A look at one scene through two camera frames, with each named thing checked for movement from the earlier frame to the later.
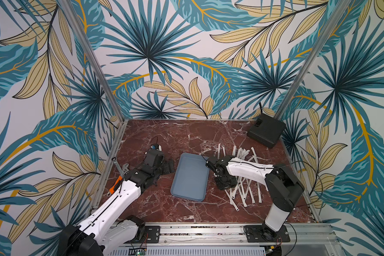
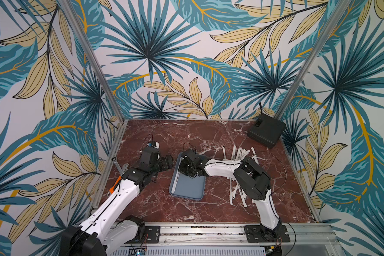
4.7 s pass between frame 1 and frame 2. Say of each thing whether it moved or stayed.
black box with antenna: stayed
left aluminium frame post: stayed
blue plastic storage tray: stayed
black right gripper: moved
